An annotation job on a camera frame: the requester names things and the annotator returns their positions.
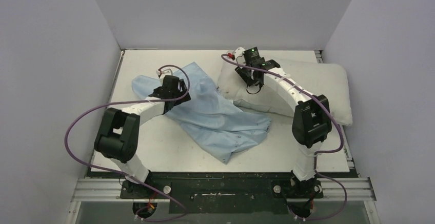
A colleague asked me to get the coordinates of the light blue pillowcase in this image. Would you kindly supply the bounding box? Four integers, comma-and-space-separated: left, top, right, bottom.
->
131, 62, 272, 165

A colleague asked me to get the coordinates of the white pillow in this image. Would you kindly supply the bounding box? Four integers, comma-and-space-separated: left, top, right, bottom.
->
217, 58, 353, 126

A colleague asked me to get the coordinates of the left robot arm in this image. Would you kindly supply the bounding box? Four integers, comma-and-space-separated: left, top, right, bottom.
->
94, 75, 191, 198

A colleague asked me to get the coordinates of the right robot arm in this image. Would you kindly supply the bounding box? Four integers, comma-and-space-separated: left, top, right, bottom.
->
231, 47, 332, 197

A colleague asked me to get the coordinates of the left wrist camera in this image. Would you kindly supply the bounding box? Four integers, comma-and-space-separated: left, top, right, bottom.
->
156, 70, 167, 79

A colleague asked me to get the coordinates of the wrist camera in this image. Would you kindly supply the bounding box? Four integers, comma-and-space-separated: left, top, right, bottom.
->
156, 70, 167, 79
227, 47, 246, 65

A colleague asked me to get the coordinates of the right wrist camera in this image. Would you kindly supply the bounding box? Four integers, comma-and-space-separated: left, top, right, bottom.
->
227, 47, 246, 65

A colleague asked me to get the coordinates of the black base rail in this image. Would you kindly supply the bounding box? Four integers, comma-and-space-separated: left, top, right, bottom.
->
75, 173, 355, 218

